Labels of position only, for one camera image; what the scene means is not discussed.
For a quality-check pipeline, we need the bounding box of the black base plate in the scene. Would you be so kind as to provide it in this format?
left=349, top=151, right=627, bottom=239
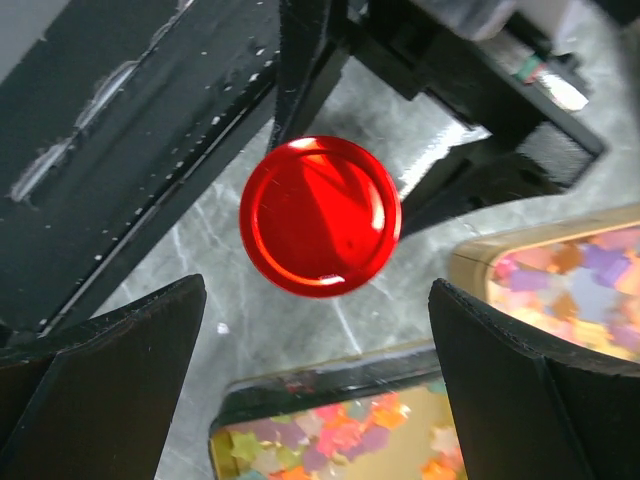
left=1, top=1, right=279, bottom=340

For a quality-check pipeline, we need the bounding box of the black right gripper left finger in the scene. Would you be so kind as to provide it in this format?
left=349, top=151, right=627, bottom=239
left=1, top=274, right=206, bottom=479

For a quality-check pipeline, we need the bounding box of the red jar lid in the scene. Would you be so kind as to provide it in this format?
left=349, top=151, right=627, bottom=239
left=239, top=136, right=402, bottom=298

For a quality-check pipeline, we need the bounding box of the gold tin of popsicle candies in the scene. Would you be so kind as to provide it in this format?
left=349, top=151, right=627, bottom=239
left=447, top=202, right=640, bottom=364

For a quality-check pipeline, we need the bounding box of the dark tin of gummy candies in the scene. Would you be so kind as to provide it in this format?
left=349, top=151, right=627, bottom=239
left=209, top=342, right=467, bottom=479

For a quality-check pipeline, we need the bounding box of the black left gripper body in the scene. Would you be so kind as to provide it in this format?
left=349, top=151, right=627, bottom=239
left=348, top=1, right=606, bottom=188

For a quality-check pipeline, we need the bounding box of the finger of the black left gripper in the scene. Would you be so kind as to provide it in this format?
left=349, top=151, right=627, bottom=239
left=269, top=1, right=348, bottom=150
left=400, top=139, right=565, bottom=238

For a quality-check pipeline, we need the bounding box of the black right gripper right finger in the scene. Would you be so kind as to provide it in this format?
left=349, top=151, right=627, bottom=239
left=428, top=279, right=639, bottom=479

